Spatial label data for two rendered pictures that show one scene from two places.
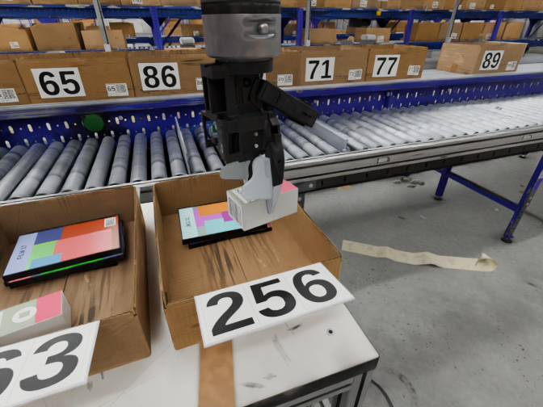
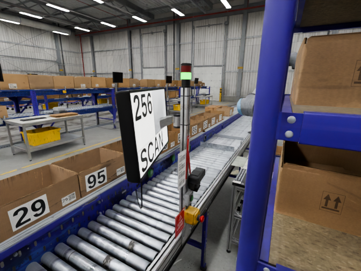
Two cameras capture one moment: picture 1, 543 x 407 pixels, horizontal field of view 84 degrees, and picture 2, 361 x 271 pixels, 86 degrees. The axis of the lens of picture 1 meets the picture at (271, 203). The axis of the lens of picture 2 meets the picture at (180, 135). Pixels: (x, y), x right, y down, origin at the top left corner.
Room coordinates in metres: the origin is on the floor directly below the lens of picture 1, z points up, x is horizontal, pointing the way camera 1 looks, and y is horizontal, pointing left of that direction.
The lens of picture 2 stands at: (-0.32, 2.33, 1.57)
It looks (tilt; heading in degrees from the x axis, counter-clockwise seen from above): 15 degrees down; 317
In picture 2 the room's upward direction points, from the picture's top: 1 degrees clockwise
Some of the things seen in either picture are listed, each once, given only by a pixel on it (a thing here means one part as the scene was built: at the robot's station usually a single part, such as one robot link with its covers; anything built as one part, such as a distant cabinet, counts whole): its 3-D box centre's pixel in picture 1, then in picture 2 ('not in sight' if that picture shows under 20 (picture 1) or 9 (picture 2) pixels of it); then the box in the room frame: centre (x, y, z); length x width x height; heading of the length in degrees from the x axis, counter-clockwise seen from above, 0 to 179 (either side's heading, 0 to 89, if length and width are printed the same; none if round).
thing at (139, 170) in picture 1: (140, 157); (212, 154); (1.08, 0.50, 0.72); 0.52 x 0.05 x 0.05; 20
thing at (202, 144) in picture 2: (182, 143); (216, 147); (1.13, 0.35, 0.76); 0.46 x 0.01 x 0.09; 20
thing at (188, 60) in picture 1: (176, 71); (187, 127); (1.58, 0.46, 0.96); 0.39 x 0.29 x 0.17; 110
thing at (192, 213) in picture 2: not in sight; (195, 212); (0.34, 1.60, 0.84); 0.15 x 0.09 x 0.07; 110
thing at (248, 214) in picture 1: (263, 201); not in sight; (0.42, 0.01, 0.92); 0.10 x 0.06 x 0.05; 122
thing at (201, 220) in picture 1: (220, 217); not in sight; (0.59, 0.12, 0.78); 0.19 x 0.14 x 0.02; 109
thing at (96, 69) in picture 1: (85, 76); (173, 133); (1.45, 0.83, 0.96); 0.39 x 0.29 x 0.17; 110
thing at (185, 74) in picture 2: not in sight; (186, 72); (0.38, 1.66, 1.62); 0.05 x 0.05 x 0.06
